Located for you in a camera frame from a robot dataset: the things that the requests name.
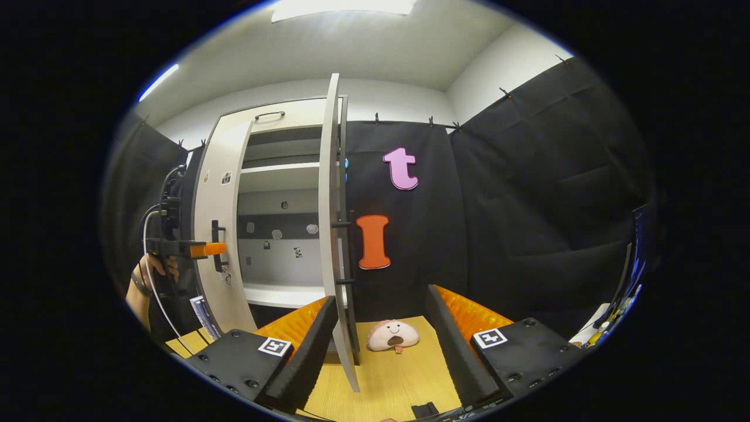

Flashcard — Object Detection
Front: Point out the black handle of camera-sticker door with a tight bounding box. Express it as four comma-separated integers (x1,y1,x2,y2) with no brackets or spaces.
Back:
211,220,227,274

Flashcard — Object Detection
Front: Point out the blue and white booklet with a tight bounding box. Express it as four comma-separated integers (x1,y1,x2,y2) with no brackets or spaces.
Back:
189,295,223,341

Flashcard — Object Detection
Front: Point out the cabinet door with camera sticker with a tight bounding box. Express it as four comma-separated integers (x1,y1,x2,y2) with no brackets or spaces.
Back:
192,111,258,335

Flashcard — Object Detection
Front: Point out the narrow ceiling light panel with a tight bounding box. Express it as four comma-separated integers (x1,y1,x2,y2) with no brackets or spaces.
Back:
138,63,180,103

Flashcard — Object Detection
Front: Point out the beige double-door shoe cabinet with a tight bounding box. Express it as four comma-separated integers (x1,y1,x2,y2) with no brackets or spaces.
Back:
220,97,349,329

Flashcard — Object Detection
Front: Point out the black backdrop cloth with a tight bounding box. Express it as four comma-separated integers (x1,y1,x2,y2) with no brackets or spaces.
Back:
103,56,654,346

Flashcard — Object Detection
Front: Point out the white cabinet shelf board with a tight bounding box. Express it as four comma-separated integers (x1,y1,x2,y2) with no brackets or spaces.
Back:
239,162,322,194
243,283,347,309

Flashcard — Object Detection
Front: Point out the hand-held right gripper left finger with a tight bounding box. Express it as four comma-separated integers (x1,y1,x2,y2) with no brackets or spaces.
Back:
185,296,339,414

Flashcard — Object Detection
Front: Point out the pink smiling plush toy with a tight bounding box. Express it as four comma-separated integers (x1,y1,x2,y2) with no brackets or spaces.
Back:
367,319,420,354

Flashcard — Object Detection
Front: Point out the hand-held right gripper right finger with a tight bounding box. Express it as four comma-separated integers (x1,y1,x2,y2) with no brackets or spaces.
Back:
425,284,587,409

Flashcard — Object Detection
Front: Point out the white cable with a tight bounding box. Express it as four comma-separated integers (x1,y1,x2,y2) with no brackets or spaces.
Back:
142,210,197,356

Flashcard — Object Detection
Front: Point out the black handle of headphone-sticker door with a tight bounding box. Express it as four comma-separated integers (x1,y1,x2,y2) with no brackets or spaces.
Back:
332,208,357,288

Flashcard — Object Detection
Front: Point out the wide ceiling light panel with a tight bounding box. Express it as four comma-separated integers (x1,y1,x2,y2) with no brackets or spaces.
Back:
271,0,418,23

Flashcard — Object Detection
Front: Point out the cabinet door with headphone sticker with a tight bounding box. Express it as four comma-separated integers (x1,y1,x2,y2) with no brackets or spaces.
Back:
318,73,361,392

